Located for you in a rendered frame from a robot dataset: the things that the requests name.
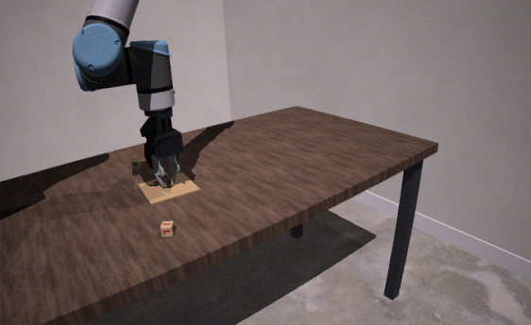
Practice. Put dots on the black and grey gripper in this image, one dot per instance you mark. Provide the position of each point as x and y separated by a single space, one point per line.
169 144

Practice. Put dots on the peach mat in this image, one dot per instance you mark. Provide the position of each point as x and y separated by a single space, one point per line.
155 193

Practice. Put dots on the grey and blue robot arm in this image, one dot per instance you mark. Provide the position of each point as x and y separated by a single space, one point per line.
97 51

